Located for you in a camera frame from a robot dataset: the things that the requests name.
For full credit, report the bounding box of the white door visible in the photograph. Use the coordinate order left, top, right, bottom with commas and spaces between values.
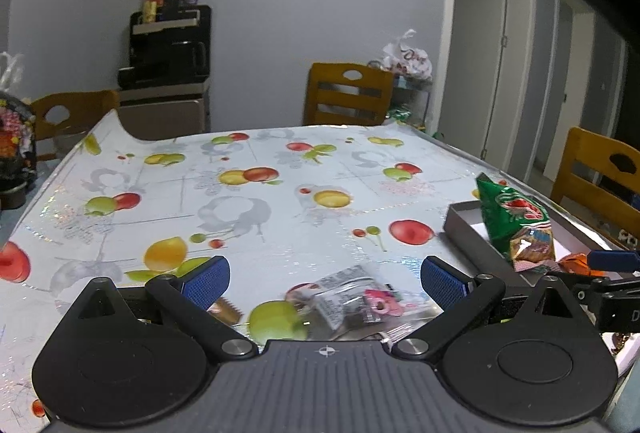
482, 0, 538, 186

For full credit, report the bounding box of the clear packet pink candy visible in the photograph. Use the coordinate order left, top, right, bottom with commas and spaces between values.
286, 265, 446, 344

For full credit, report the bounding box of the fruit printed tablecloth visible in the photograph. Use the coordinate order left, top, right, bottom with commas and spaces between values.
0, 120, 640, 419

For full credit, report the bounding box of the black tea bar machine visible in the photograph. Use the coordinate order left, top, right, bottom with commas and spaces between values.
117, 4, 213, 141

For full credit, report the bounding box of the small beige cake packet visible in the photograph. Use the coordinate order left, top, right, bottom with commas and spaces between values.
207, 298, 246, 326

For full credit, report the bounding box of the clear plastic bag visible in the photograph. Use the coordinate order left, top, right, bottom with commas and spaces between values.
0, 52, 26, 94

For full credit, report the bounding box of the grey cardboard box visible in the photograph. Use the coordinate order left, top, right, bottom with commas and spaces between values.
444, 199, 626, 294

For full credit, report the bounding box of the metal shelf rack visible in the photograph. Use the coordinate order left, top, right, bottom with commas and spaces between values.
390, 73, 436, 134

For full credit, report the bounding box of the green prawn cracker bag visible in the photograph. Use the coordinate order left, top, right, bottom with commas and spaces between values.
475, 173, 558, 274

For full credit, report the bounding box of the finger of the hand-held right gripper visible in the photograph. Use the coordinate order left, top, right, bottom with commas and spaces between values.
571, 277, 640, 303
587, 249, 640, 273

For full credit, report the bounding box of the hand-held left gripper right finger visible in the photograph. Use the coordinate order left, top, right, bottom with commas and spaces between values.
392, 255, 591, 359

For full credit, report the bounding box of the orange snack packet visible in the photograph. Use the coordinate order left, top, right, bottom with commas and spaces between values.
557, 253, 593, 275

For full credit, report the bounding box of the black noodle multipack bag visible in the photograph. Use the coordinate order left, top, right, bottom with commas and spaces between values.
0, 93, 38, 194

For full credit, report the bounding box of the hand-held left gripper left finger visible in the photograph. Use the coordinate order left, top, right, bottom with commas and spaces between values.
62, 255, 260, 359

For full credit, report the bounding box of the white printed plastic bag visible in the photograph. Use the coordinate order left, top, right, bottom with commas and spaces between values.
382, 29, 433, 78

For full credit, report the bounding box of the wooden chair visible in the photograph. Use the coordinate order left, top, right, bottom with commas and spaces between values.
303, 62, 396, 128
550, 127, 640, 254
27, 89, 121, 161

